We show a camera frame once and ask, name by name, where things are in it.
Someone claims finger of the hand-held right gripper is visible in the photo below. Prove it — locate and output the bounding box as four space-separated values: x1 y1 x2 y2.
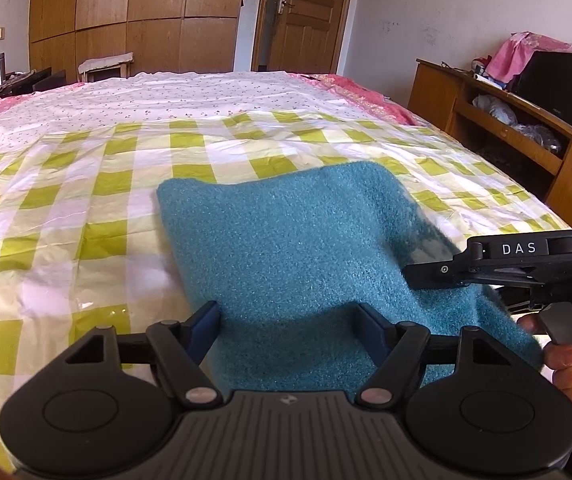
401 251 472 291

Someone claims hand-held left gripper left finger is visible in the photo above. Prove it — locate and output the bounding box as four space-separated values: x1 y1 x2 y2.
65 301 223 409

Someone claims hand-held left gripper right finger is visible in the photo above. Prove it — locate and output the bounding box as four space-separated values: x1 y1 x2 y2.
355 301 511 409

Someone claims blue fuzzy towel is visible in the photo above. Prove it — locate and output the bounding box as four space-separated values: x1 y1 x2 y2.
157 161 544 393

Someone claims person's right hand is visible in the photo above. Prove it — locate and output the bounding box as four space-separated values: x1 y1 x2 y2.
516 300 572 405

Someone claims clear plastic bag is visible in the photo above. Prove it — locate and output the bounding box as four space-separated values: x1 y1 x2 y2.
513 122 564 155

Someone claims white plastic bag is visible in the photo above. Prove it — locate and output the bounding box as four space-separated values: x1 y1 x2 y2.
472 94 516 126

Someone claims black television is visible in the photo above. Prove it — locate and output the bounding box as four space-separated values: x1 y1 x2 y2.
508 51 572 133

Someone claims wooden desk cabinet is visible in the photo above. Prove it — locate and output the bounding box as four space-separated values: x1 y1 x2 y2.
408 57 572 233

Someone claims yellow-green checked sheet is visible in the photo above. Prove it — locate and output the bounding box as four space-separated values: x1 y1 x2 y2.
0 110 571 466

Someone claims pink patterned bedspread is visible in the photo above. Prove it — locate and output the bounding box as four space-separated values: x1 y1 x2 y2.
286 73 429 127

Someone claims pink draped cloth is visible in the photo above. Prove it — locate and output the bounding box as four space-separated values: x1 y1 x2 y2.
486 31 572 86

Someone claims white floral bedsheet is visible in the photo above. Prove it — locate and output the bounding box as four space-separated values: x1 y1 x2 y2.
0 70 381 181

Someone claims wooden door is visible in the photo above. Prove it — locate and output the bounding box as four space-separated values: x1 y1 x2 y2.
251 0 359 75

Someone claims small cushioned stool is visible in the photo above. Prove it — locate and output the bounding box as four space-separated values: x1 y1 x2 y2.
77 52 134 82

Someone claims dark nightstand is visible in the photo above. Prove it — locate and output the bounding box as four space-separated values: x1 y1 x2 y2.
0 66 67 101

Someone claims wooden wardrobe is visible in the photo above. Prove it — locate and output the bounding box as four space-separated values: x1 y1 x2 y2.
28 0 249 83

